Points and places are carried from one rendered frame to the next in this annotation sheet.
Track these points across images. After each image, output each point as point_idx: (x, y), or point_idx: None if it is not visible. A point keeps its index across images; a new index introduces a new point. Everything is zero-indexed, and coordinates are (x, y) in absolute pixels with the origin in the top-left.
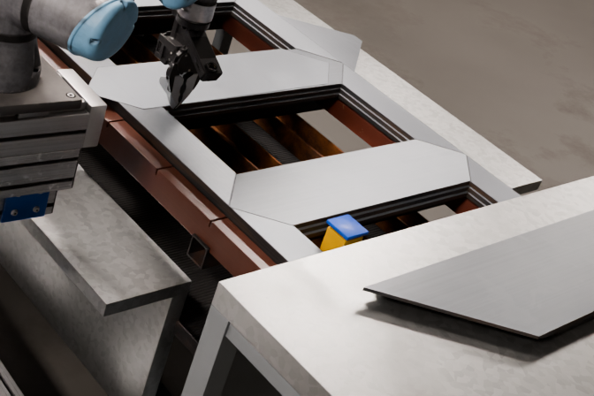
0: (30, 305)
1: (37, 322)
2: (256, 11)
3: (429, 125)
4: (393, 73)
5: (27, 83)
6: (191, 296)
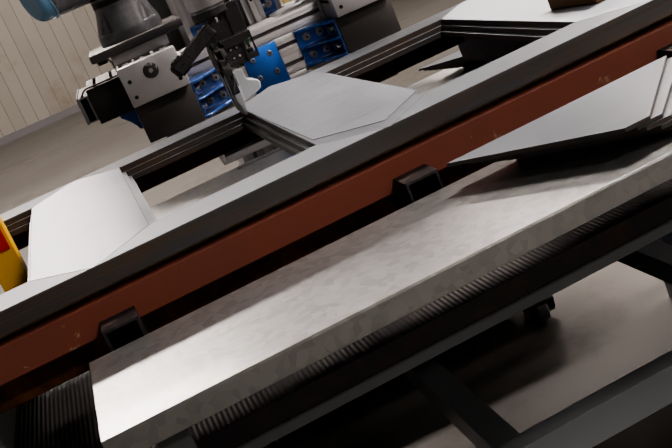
0: (544, 396)
1: (515, 408)
2: (549, 39)
3: (323, 283)
4: (554, 209)
5: (101, 41)
6: None
